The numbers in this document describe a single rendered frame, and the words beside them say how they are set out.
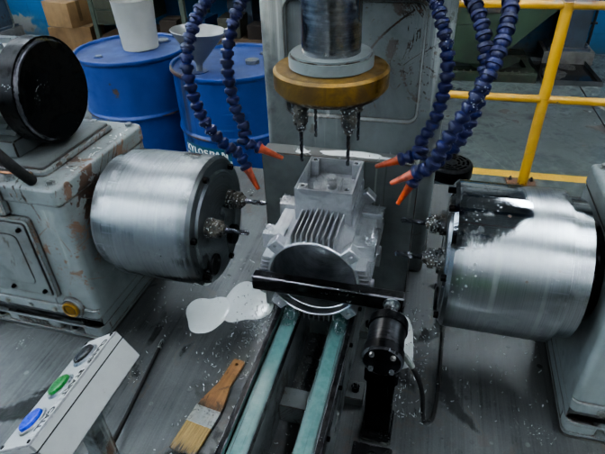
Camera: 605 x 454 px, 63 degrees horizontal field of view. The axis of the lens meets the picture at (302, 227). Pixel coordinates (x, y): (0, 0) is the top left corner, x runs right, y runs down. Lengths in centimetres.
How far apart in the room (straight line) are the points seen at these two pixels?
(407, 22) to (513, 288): 49
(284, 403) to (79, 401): 35
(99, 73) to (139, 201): 187
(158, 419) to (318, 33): 69
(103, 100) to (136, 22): 42
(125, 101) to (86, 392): 216
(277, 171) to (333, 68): 31
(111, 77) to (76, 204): 177
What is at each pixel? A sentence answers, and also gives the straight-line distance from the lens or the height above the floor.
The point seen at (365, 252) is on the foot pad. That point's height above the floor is 106.
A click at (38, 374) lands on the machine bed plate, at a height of 80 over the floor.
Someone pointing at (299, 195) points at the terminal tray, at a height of 113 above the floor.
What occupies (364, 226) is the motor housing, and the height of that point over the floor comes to 106.
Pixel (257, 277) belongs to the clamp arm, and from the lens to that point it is 83.
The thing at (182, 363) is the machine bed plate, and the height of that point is 80.
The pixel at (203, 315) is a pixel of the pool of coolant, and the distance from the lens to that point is 111.
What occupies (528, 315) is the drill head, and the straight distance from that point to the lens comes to 81.
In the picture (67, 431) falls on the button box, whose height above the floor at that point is 106.
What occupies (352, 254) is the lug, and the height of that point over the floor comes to 108.
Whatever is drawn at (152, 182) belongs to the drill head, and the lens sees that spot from 90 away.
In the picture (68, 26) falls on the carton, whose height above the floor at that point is 32.
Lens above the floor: 157
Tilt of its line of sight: 35 degrees down
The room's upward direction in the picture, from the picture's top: 2 degrees counter-clockwise
